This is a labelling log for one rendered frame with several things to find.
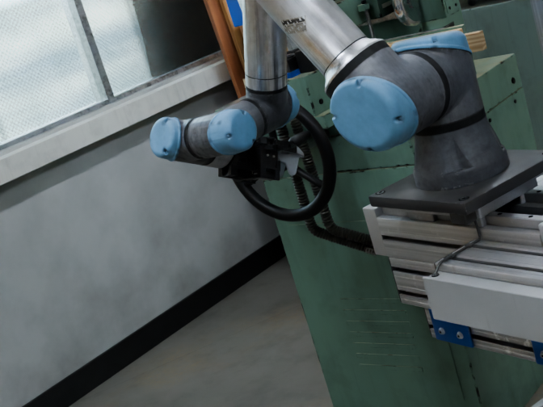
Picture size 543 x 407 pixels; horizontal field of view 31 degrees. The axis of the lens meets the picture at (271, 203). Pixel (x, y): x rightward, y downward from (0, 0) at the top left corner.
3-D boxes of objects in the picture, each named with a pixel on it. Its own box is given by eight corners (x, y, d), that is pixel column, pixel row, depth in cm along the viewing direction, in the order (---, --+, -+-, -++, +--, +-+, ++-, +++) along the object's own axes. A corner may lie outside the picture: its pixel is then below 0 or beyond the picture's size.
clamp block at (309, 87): (265, 124, 221) (253, 86, 219) (298, 106, 231) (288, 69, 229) (317, 116, 212) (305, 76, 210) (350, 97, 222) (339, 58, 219)
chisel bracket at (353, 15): (316, 47, 231) (306, 11, 229) (348, 31, 241) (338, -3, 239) (342, 41, 226) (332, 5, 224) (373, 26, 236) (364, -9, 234)
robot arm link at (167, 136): (174, 155, 171) (145, 161, 177) (222, 163, 179) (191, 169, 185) (176, 111, 172) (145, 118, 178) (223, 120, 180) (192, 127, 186)
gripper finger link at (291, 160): (302, 179, 200) (269, 174, 194) (302, 150, 201) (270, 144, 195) (313, 178, 198) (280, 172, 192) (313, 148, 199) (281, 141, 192)
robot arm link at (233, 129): (263, 94, 172) (220, 103, 180) (220, 115, 165) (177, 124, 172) (277, 136, 174) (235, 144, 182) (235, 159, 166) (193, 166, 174)
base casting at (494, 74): (260, 180, 242) (250, 145, 240) (379, 107, 283) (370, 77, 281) (418, 165, 213) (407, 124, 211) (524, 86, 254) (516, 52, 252)
